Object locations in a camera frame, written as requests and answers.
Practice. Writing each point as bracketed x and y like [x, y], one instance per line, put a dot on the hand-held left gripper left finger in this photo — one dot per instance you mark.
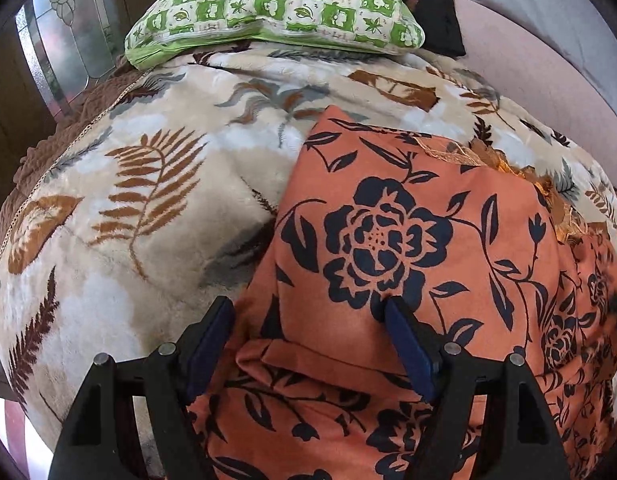
[212, 341]

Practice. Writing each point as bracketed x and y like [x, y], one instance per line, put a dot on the black cloth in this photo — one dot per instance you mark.
[433, 15]

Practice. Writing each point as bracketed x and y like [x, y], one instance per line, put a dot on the beige leaf-print blanket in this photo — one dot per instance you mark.
[163, 240]

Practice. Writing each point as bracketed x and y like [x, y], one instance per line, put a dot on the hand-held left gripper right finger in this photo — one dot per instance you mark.
[409, 346]

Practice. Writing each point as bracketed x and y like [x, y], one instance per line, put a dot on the green checked pillow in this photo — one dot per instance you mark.
[288, 5]

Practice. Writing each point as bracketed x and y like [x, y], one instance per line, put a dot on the pink padded headboard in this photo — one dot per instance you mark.
[528, 75]

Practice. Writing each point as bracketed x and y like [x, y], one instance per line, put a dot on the orange floral garment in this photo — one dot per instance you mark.
[348, 200]

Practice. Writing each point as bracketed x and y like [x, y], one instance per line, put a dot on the brown bedspread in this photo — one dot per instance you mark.
[48, 145]

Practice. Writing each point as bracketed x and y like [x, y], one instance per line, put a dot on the grey cloth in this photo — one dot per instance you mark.
[548, 5]

